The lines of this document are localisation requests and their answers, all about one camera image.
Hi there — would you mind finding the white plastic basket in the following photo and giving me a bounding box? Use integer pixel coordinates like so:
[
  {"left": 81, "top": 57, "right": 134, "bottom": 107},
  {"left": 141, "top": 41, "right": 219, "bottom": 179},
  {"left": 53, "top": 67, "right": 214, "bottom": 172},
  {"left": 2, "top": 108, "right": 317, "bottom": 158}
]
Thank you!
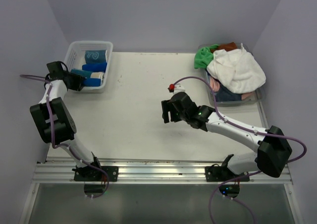
[{"left": 64, "top": 41, "right": 113, "bottom": 93}]

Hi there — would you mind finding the green towel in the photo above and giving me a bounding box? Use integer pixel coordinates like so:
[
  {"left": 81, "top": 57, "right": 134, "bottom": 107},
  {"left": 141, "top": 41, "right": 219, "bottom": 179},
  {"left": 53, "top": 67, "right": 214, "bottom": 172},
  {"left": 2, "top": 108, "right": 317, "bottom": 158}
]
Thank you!
[{"left": 194, "top": 44, "right": 219, "bottom": 69}]

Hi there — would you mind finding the aluminium mounting rail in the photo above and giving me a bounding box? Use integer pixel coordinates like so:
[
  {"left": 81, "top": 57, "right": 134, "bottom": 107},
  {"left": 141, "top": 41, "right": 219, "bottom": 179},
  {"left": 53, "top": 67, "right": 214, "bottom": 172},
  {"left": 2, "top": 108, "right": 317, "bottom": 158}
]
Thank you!
[{"left": 32, "top": 159, "right": 293, "bottom": 185}]

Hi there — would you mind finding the teal beige cartoon towel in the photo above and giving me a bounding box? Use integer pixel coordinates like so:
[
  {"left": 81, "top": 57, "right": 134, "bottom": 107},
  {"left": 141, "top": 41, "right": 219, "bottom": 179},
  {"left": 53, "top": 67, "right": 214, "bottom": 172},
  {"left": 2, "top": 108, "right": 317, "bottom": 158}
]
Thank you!
[{"left": 70, "top": 69, "right": 104, "bottom": 79}]

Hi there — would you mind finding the brown towel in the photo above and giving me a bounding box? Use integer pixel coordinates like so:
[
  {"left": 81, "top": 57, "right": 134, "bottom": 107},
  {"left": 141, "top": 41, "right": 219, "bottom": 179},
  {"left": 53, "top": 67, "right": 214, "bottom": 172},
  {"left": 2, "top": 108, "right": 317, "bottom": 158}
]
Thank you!
[{"left": 217, "top": 42, "right": 238, "bottom": 52}]

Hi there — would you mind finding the clear plastic towel bin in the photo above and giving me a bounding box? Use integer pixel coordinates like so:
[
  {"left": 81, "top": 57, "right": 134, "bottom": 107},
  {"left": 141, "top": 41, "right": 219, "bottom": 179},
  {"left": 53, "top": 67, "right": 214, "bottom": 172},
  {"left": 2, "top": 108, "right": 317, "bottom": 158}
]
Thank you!
[{"left": 198, "top": 44, "right": 266, "bottom": 107}]

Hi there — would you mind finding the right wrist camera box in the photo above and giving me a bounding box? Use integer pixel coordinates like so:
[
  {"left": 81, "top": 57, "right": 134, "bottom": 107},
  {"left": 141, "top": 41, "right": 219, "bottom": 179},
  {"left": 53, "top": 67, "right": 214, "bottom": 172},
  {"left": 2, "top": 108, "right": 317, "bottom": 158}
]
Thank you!
[{"left": 168, "top": 83, "right": 186, "bottom": 95}]

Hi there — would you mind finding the rolled blue towel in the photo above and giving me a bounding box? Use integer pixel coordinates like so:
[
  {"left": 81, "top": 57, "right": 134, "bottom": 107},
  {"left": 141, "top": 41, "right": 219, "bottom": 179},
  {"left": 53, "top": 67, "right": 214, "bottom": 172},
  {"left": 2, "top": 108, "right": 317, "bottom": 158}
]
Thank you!
[{"left": 82, "top": 62, "right": 107, "bottom": 72}]

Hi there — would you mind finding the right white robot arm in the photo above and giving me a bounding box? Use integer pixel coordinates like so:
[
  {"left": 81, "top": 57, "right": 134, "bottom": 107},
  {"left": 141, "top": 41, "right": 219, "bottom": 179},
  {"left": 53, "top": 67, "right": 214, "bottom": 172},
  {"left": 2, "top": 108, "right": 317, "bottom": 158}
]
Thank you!
[{"left": 161, "top": 92, "right": 292, "bottom": 181}]

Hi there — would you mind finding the white towel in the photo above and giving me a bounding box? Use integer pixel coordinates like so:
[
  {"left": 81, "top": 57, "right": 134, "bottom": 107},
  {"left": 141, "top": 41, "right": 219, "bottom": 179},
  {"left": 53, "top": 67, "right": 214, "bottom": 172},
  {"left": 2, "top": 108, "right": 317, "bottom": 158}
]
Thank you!
[{"left": 207, "top": 47, "right": 266, "bottom": 94}]

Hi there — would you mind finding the blue microfiber towel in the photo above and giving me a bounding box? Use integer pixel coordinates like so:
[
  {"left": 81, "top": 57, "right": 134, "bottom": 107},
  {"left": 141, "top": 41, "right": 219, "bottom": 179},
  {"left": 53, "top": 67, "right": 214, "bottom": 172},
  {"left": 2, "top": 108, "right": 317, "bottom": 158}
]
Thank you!
[{"left": 83, "top": 78, "right": 102, "bottom": 87}]

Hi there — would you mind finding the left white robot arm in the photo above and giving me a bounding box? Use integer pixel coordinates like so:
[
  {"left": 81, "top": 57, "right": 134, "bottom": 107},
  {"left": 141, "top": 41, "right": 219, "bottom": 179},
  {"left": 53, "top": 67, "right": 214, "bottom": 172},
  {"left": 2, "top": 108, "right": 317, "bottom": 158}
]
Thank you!
[{"left": 30, "top": 61, "right": 103, "bottom": 181}]

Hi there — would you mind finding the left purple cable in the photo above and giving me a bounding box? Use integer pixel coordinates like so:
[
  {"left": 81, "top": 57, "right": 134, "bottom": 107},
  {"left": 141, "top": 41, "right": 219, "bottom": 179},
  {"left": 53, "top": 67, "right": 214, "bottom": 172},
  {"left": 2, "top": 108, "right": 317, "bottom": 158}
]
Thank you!
[{"left": 20, "top": 74, "right": 109, "bottom": 199}]

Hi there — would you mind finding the rolled teal towel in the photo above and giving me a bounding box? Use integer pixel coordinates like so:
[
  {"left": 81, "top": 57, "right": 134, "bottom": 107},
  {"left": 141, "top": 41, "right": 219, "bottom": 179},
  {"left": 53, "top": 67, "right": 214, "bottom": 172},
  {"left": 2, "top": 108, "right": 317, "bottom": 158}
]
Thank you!
[{"left": 84, "top": 50, "right": 107, "bottom": 64}]

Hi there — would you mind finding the dark blue towel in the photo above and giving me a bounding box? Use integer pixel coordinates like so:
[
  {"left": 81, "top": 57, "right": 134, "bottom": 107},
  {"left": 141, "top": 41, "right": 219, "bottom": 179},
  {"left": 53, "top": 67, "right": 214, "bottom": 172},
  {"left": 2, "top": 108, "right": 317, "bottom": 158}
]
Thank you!
[{"left": 215, "top": 87, "right": 242, "bottom": 102}]

